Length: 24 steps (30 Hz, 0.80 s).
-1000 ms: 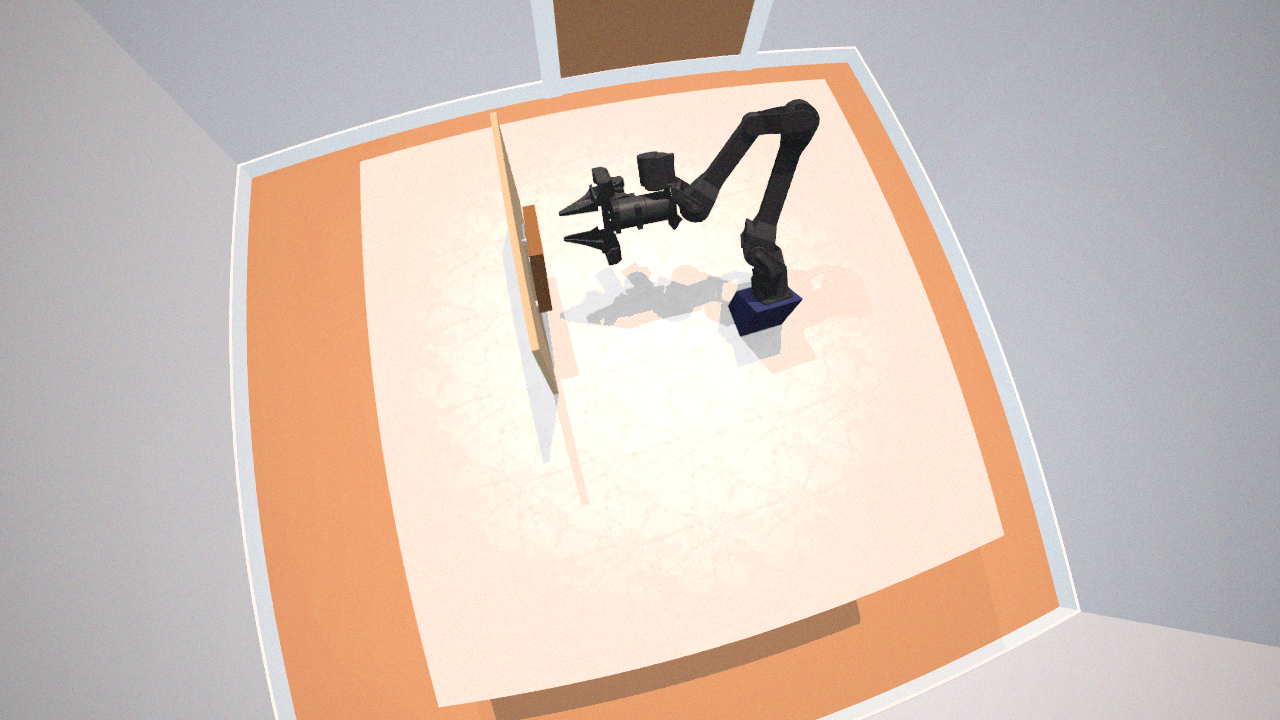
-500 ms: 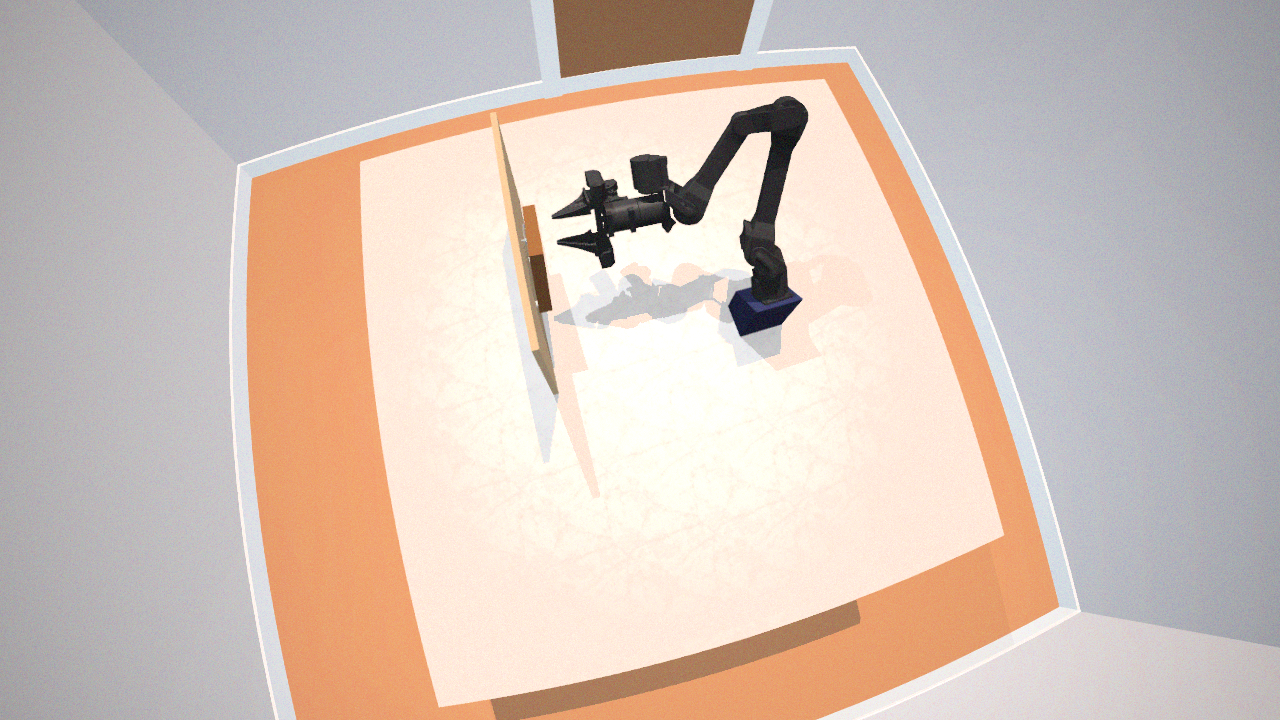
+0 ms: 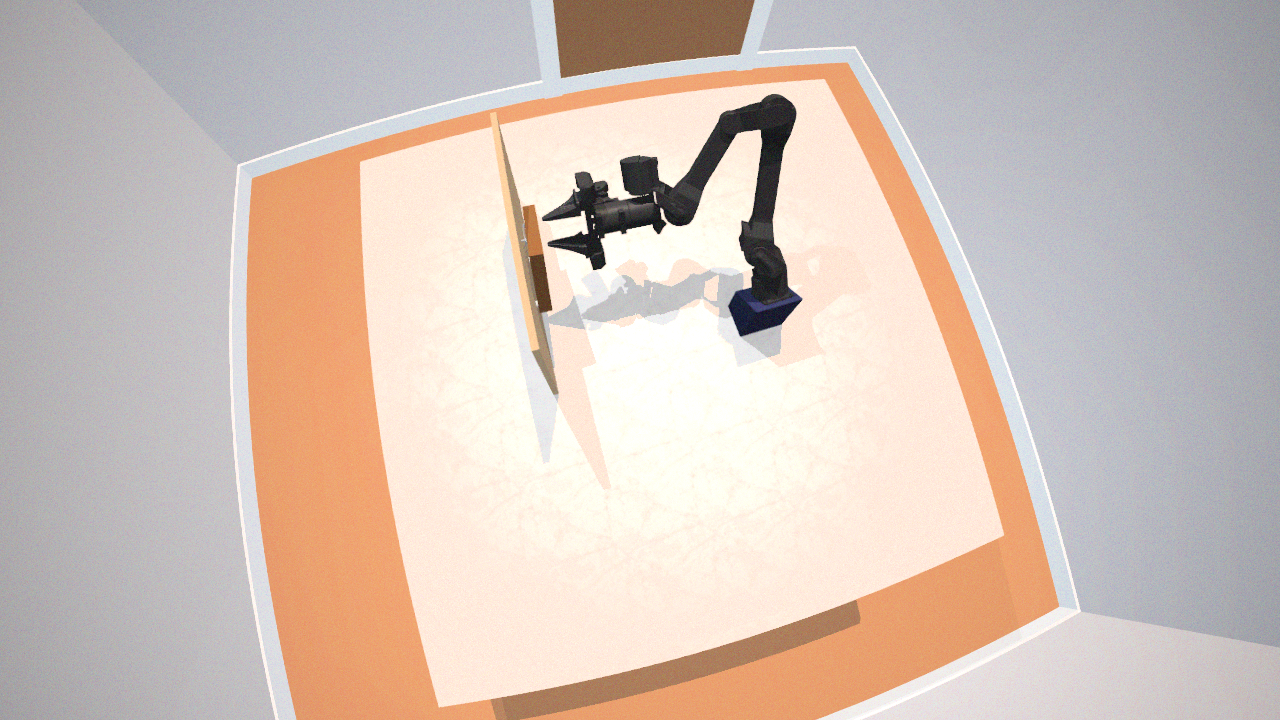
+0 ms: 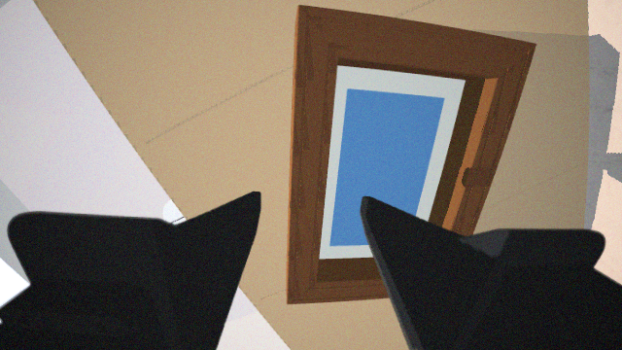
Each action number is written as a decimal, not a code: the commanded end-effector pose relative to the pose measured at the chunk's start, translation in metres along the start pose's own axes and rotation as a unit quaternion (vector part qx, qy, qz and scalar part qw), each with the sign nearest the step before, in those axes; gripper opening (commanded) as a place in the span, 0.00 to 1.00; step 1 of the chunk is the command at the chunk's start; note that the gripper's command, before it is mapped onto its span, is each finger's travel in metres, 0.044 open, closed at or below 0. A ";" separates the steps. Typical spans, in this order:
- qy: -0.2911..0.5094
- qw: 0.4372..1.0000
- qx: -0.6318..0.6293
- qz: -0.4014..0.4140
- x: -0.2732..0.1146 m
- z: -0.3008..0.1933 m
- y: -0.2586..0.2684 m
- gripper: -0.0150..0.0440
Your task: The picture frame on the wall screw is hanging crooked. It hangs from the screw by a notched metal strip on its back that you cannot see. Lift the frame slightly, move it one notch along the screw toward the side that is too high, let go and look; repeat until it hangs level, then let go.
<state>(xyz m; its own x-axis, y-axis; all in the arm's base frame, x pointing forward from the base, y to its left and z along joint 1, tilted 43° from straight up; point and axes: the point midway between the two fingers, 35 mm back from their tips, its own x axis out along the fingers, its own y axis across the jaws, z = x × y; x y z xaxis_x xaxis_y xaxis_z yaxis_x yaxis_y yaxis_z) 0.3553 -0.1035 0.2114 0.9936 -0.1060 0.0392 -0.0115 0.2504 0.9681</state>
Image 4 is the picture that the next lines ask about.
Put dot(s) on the tan wooden board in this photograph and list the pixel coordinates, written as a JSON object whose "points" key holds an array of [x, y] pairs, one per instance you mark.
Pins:
{"points": [[202, 90]]}

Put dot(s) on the brown wooden picture frame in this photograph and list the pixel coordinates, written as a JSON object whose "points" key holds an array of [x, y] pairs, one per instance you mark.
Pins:
{"points": [[412, 113]]}

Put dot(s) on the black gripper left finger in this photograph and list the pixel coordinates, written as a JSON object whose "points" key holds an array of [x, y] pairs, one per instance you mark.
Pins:
{"points": [[192, 269]]}

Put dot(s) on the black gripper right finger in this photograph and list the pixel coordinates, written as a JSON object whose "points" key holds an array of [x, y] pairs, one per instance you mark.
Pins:
{"points": [[440, 283]]}

